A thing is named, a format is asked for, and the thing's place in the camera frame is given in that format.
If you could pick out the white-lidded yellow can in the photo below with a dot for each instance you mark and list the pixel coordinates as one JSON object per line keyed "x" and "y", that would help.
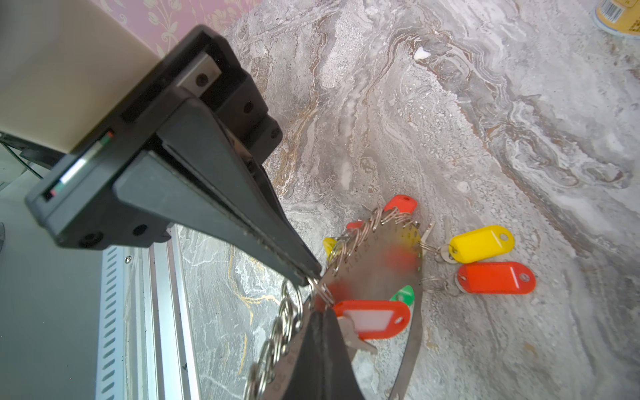
{"x": 618, "y": 17}

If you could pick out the yellow key tag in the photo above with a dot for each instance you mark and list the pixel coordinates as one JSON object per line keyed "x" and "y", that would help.
{"x": 477, "y": 245}

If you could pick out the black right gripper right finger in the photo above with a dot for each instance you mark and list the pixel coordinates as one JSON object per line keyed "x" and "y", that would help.
{"x": 339, "y": 381}

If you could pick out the green key tag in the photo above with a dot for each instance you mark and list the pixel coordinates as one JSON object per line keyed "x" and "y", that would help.
{"x": 405, "y": 295}

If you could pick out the red key tag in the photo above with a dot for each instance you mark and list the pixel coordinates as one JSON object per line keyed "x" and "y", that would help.
{"x": 403, "y": 203}
{"x": 362, "y": 321}
{"x": 507, "y": 278}

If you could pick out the aluminium front rail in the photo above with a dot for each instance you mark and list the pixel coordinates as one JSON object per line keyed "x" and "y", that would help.
{"x": 145, "y": 338}

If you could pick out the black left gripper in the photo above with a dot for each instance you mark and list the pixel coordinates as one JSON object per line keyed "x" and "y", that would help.
{"x": 187, "y": 146}

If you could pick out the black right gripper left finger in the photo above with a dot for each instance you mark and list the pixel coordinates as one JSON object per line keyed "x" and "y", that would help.
{"x": 306, "y": 379}

